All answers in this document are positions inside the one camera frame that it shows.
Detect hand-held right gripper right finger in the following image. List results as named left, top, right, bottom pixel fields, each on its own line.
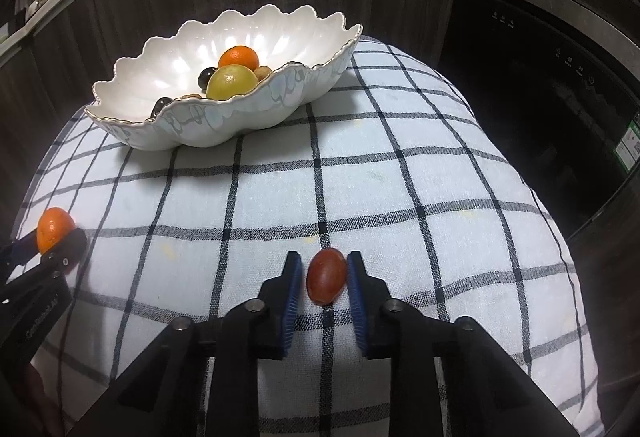
left=346, top=251, right=580, bottom=437

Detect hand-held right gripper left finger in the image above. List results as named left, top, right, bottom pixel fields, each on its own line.
left=67, top=251, right=305, bottom=437

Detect person's left hand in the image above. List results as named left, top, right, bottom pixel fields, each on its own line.
left=10, top=361, right=67, bottom=437

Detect yellow-green round fruit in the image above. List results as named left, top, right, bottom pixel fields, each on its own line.
left=206, top=64, right=259, bottom=101

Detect white scalloped ceramic bowl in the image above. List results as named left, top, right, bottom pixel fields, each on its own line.
left=84, top=4, right=363, bottom=150

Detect large orange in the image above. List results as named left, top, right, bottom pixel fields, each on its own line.
left=36, top=207, right=77, bottom=255

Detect black built-in dishwasher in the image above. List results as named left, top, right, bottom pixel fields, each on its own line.
left=440, top=0, right=640, bottom=238

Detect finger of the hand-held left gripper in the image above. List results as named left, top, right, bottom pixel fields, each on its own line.
left=0, top=232, right=42, bottom=274
left=0, top=228, right=87, bottom=303

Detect blue checked white cloth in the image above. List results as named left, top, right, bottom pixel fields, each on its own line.
left=10, top=34, right=606, bottom=437

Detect small orange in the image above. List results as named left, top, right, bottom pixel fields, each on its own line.
left=218, top=46, right=261, bottom=69

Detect red cherry tomato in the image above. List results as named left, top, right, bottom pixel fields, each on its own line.
left=306, top=247, right=347, bottom=306

